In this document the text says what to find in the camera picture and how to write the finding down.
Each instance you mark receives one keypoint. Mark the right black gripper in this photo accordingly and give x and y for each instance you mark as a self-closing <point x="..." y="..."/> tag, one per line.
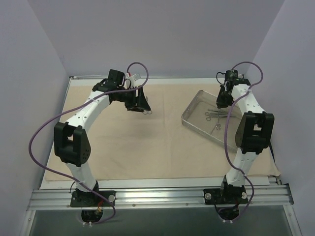
<point x="222" y="97"/>

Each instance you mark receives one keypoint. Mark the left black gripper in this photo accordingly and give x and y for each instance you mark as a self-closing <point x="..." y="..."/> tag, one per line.
<point x="135" y="101"/>

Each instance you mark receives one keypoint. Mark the beige surgical wrap cloth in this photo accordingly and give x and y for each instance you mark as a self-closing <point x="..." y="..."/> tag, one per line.
<point x="131" y="145"/>

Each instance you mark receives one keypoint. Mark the wire mesh instrument tray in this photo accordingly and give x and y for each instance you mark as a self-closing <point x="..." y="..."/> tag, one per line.
<point x="194" y="119"/>

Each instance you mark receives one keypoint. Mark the ribbed steel forceps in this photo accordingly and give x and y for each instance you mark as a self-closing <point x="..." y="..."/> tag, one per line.
<point x="218" y="125"/>

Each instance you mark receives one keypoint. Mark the steel scissors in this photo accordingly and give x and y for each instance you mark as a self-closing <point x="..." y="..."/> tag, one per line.
<point x="147" y="112"/>
<point x="210" y="115"/>

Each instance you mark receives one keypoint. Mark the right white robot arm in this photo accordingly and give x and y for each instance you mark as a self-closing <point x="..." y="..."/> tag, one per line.
<point x="253" y="134"/>

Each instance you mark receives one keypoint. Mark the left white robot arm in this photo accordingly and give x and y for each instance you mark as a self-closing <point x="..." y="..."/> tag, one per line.
<point x="71" y="143"/>

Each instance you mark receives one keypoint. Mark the steel tweezers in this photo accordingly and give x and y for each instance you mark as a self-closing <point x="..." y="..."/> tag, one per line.
<point x="217" y="111"/>

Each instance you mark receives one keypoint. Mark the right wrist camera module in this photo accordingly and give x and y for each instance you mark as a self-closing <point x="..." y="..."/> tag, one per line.
<point x="232" y="74"/>

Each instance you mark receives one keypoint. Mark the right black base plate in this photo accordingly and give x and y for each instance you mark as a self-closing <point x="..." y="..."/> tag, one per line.
<point x="217" y="196"/>

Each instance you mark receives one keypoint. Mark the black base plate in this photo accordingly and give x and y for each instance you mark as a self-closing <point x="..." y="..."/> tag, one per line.
<point x="88" y="199"/>
<point x="217" y="196"/>

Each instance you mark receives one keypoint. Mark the aluminium front rail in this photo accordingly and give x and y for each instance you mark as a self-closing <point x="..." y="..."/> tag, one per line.
<point x="59" y="199"/>

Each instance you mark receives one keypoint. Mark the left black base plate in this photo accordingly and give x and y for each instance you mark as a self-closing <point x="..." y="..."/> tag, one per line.
<point x="88" y="199"/>

